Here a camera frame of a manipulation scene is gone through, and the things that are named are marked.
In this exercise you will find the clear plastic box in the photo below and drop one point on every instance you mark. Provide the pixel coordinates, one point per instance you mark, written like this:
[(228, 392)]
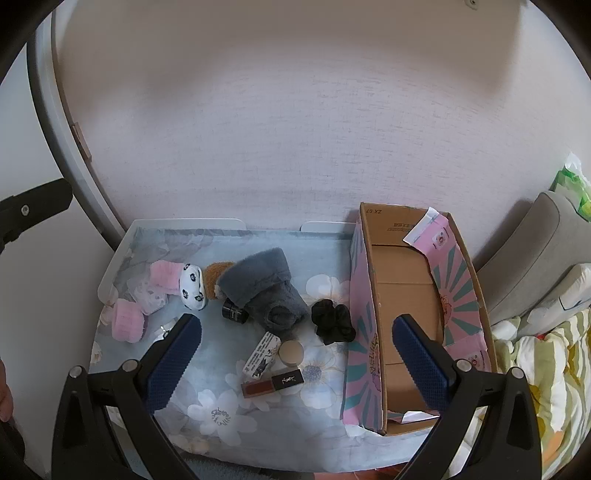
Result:
[(154, 302)]

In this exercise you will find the dark red lipstick black cap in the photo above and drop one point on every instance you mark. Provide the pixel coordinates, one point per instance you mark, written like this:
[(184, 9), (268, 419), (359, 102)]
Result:
[(286, 381)]

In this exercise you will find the small beige frame bracket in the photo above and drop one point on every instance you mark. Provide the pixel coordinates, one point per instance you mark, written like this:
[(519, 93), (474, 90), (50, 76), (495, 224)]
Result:
[(82, 141)]

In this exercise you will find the green striped blanket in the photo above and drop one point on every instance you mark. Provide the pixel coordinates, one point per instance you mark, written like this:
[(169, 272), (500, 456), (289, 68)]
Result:
[(554, 369)]

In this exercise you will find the white printed tube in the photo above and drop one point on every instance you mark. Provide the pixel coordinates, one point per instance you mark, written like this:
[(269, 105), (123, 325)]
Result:
[(261, 355)]

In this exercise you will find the grey fluffy cloth pouch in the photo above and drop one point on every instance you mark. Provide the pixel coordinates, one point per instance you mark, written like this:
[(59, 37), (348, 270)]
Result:
[(263, 286)]

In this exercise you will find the brown plush toy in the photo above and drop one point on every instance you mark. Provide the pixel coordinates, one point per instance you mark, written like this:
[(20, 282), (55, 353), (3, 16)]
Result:
[(214, 277)]

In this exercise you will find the person's left forearm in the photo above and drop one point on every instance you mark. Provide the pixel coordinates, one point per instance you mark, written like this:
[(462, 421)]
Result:
[(4, 390)]

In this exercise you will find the green tissue packet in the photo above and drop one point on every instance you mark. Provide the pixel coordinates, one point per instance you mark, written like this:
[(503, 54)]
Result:
[(572, 189)]

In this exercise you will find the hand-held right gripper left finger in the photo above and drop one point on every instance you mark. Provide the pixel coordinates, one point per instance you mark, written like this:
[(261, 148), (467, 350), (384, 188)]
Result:
[(178, 355)]

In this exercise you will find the small beige round jar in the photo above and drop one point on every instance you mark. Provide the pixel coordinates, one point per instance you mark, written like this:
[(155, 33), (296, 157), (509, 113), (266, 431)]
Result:
[(291, 353)]

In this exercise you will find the pink printed cardboard box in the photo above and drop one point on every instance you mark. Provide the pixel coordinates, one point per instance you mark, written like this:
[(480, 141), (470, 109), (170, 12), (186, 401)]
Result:
[(401, 281)]

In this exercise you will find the plain pink fluffy sock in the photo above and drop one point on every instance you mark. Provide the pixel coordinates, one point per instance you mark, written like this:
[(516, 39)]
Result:
[(127, 321)]

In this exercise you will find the blue floral cloth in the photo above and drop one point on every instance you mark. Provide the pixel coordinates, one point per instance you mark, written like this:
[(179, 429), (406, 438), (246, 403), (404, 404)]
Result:
[(277, 415)]

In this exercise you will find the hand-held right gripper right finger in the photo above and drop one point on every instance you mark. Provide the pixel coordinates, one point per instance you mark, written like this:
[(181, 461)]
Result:
[(422, 364)]

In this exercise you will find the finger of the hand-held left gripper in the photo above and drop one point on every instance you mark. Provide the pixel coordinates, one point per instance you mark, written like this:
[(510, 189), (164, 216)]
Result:
[(27, 212)]

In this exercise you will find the grey cushion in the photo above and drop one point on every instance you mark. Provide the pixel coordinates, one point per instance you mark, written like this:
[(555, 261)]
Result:
[(531, 249)]

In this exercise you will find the grey curved door frame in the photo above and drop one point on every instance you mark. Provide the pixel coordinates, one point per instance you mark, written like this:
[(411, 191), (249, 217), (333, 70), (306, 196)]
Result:
[(60, 138)]

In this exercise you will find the black cosmetic jar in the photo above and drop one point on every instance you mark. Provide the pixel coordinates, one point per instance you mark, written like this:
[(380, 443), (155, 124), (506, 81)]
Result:
[(234, 313)]

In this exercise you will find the white pillow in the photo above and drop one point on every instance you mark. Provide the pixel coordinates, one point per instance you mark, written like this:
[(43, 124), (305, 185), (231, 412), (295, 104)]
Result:
[(568, 290)]

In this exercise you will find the black hair scrunchie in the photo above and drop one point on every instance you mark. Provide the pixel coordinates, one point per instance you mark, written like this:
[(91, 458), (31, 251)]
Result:
[(330, 321)]

